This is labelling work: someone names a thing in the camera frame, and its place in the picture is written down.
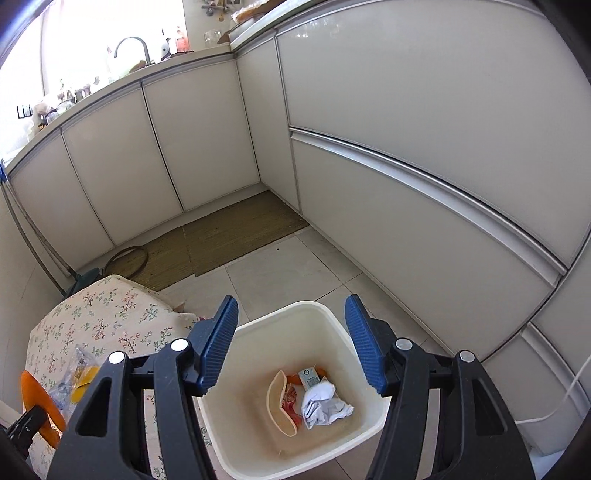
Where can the small windowsill ornaments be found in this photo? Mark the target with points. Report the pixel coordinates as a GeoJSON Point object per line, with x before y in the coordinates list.
{"type": "Point", "coordinates": [69, 99]}

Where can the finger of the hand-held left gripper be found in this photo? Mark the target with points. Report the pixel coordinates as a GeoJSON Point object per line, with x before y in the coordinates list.
{"type": "Point", "coordinates": [25, 427]}

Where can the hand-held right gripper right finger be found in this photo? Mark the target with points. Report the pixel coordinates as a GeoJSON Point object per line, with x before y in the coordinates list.
{"type": "Point", "coordinates": [364, 346]}

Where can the cream plastic bin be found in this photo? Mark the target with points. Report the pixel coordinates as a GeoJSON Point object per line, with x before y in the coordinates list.
{"type": "Point", "coordinates": [258, 332]}

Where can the red instant noodle cup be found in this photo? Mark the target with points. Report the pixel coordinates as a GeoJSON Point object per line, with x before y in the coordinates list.
{"type": "Point", "coordinates": [279, 406]}

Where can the red dish soap bottle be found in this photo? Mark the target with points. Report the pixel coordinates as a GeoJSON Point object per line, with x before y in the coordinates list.
{"type": "Point", "coordinates": [183, 41]}

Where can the white soap dispenser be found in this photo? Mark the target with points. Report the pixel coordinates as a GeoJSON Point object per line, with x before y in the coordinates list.
{"type": "Point", "coordinates": [165, 46]}

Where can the floral tablecloth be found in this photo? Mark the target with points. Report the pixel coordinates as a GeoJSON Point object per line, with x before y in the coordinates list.
{"type": "Point", "coordinates": [115, 318]}

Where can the brown floor mat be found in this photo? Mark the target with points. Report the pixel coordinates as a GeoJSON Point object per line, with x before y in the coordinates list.
{"type": "Point", "coordinates": [244, 226]}
{"type": "Point", "coordinates": [166, 258]}

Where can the white paper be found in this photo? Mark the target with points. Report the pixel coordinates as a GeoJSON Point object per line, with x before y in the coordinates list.
{"type": "Point", "coordinates": [323, 401]}

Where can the chrome kitchen faucet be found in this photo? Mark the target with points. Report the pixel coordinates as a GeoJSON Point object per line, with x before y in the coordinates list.
{"type": "Point", "coordinates": [131, 39]}

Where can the white sink cabinet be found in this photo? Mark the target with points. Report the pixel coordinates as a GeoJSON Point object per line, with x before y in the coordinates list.
{"type": "Point", "coordinates": [138, 152]}

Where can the yellow packet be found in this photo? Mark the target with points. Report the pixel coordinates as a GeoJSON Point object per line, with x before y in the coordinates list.
{"type": "Point", "coordinates": [85, 378]}

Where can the orange peel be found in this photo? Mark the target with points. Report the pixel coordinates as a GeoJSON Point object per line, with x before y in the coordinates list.
{"type": "Point", "coordinates": [322, 370]}
{"type": "Point", "coordinates": [37, 392]}

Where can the white drawer cabinet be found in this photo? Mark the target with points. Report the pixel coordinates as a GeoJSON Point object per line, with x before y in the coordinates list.
{"type": "Point", "coordinates": [415, 138]}

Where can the black wall hooks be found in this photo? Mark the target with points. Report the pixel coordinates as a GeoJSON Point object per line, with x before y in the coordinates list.
{"type": "Point", "coordinates": [25, 112]}

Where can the clear plastic bottle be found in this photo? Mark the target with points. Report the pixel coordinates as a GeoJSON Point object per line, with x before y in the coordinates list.
{"type": "Point", "coordinates": [62, 392]}

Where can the wooden cutting board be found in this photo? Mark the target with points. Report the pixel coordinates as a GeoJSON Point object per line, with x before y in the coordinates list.
{"type": "Point", "coordinates": [233, 32]}

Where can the blue pole clip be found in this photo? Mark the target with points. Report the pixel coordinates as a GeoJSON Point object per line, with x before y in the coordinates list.
{"type": "Point", "coordinates": [2, 171]}

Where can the small blue drink carton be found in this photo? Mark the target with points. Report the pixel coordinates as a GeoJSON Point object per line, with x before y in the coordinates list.
{"type": "Point", "coordinates": [309, 377]}

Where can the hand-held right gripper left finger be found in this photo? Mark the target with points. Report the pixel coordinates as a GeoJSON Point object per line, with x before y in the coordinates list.
{"type": "Point", "coordinates": [217, 350]}

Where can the teal mop head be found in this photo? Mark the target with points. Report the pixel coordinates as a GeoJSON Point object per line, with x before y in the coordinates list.
{"type": "Point", "coordinates": [85, 277]}

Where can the clear drinking glass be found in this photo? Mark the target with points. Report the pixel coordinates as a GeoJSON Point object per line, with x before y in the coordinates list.
{"type": "Point", "coordinates": [212, 38]}

